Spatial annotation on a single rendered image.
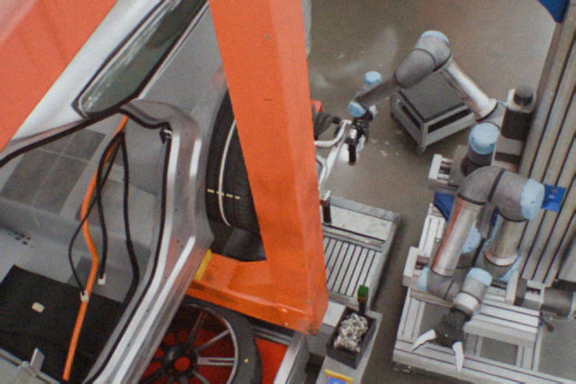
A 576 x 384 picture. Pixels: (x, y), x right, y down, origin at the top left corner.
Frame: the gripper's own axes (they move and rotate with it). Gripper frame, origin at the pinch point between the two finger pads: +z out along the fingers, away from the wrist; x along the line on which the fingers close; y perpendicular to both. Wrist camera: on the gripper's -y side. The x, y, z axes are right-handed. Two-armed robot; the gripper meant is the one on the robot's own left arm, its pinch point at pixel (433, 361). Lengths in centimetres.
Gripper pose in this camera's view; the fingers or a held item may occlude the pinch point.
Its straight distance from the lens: 218.1
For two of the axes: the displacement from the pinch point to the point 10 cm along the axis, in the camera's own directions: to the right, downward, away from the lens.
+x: -8.2, -3.1, 4.8
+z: -5.4, 7.1, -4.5
